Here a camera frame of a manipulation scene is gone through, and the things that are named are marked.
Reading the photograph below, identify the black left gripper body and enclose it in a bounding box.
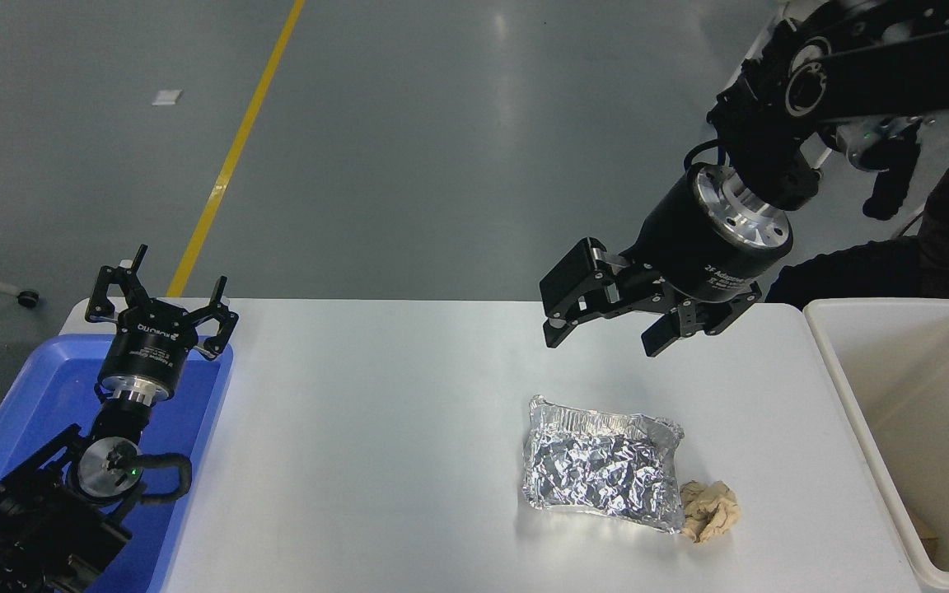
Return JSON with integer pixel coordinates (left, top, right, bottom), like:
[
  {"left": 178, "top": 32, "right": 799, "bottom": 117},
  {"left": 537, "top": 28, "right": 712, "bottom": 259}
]
[{"left": 101, "top": 301, "right": 203, "bottom": 390}]

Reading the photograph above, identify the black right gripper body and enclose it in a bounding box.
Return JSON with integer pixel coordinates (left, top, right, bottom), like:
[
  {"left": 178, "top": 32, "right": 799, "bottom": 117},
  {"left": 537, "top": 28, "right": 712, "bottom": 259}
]
[{"left": 628, "top": 167, "right": 782, "bottom": 304}]

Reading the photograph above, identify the silver foil tray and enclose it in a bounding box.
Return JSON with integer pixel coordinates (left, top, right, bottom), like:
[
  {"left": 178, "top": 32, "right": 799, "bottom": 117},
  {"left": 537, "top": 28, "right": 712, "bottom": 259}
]
[{"left": 522, "top": 395, "right": 685, "bottom": 535}]

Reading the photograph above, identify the blue plastic tray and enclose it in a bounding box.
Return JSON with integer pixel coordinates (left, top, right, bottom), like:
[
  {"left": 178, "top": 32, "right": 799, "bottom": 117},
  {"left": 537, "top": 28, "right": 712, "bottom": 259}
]
[{"left": 0, "top": 334, "right": 235, "bottom": 593}]

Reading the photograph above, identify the crumpled tan paper ball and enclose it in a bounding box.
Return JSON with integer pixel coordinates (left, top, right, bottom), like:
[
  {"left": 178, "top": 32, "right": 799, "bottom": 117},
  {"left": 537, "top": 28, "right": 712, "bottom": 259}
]
[{"left": 678, "top": 480, "right": 743, "bottom": 544}]

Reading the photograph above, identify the large pale plastic bin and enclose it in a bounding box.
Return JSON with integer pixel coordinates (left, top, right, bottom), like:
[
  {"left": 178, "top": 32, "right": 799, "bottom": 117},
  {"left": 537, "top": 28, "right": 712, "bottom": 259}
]
[{"left": 802, "top": 298, "right": 949, "bottom": 592}]

